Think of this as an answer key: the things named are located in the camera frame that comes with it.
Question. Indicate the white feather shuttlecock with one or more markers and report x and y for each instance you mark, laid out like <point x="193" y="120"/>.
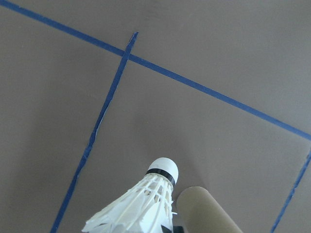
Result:
<point x="136" y="208"/>

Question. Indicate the brown cardboard tube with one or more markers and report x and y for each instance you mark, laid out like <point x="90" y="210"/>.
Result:
<point x="206" y="213"/>

